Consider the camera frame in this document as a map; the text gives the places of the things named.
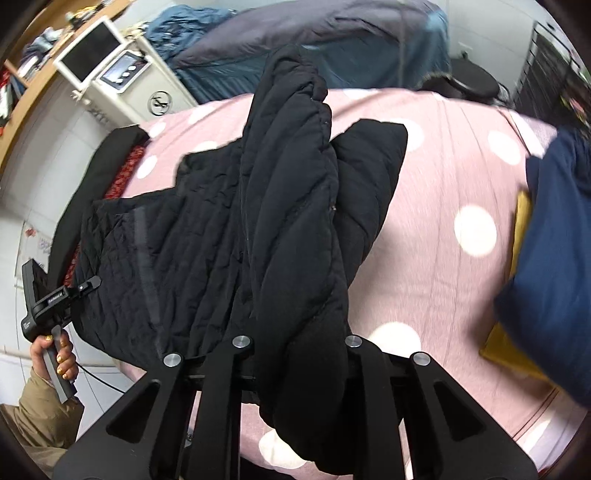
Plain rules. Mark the black quilted down jacket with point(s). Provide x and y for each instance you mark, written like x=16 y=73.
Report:
x=260 y=237

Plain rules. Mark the tan sleeved left forearm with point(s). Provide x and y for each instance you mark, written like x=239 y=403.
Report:
x=43 y=426

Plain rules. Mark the person's left hand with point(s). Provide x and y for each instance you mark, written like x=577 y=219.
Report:
x=66 y=361

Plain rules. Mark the QR code poster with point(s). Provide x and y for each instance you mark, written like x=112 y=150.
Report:
x=34 y=245

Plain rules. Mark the red floral cloth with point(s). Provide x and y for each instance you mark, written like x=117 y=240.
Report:
x=115 y=190

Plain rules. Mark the black folded garment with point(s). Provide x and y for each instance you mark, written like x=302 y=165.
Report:
x=100 y=172

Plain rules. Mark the white beauty machine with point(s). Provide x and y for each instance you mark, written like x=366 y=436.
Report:
x=135 y=86

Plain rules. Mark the white framed monitor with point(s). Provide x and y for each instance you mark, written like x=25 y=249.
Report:
x=82 y=59

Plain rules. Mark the wooden shelf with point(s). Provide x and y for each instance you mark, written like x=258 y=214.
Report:
x=43 y=76

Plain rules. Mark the blue crumpled cloth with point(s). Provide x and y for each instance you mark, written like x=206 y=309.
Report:
x=178 y=27

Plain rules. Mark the pink polka dot bedsheet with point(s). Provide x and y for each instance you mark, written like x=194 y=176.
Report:
x=444 y=252

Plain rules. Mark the blue massage bed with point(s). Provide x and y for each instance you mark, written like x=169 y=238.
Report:
x=360 y=62

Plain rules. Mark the grey blanket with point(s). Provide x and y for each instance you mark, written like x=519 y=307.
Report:
x=263 y=29

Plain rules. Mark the yellow folded garment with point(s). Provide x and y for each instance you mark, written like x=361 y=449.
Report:
x=504 y=344

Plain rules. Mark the black round stool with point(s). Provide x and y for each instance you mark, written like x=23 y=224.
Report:
x=467 y=81

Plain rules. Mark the navy blue garment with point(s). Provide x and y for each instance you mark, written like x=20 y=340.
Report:
x=554 y=266

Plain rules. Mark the black wire rack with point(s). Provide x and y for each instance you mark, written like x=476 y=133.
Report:
x=551 y=87

